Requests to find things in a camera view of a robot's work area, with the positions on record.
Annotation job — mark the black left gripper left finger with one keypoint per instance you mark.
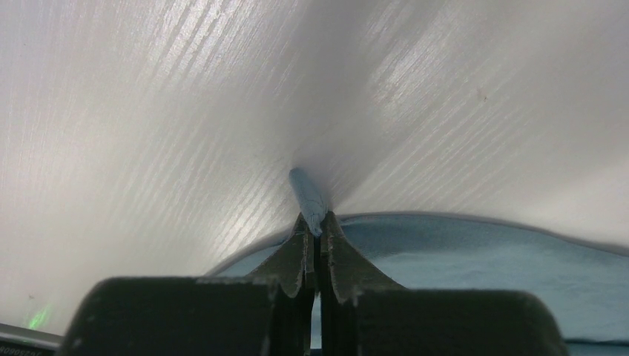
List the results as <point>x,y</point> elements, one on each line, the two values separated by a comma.
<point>266,312</point>

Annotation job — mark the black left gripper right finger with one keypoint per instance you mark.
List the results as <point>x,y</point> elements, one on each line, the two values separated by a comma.
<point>365,312</point>

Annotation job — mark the blue-grey t-shirt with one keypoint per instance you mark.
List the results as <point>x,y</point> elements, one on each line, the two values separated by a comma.
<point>585,289</point>

